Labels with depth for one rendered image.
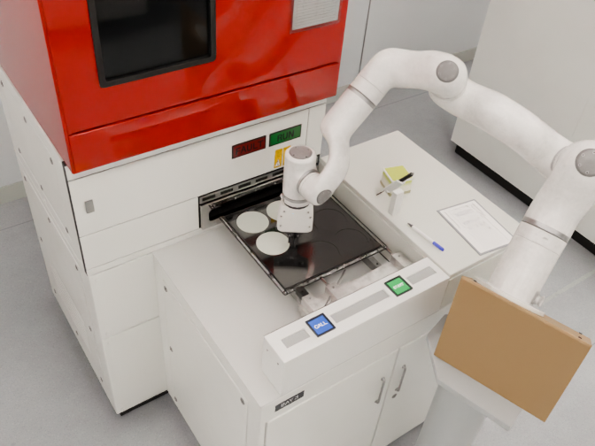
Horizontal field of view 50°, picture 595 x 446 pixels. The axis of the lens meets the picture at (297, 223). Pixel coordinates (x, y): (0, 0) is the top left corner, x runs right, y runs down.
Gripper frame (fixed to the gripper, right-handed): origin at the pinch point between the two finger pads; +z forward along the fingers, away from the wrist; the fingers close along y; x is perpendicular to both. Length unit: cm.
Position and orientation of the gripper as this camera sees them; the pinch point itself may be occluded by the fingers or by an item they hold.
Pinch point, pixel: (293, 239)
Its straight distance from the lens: 190.1
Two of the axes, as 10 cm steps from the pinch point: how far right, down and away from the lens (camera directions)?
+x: -0.1, -6.7, 7.4
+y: 10.0, 0.4, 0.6
